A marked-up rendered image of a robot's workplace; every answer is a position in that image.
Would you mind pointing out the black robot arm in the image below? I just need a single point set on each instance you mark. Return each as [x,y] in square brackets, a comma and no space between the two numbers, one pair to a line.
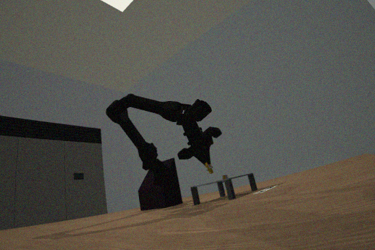
[169,110]

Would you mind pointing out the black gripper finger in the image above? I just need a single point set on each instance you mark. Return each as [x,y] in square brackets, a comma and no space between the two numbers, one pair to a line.
[205,150]
[198,155]

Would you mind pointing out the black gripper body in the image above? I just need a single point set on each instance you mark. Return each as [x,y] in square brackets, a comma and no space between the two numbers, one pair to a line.
[195,137]

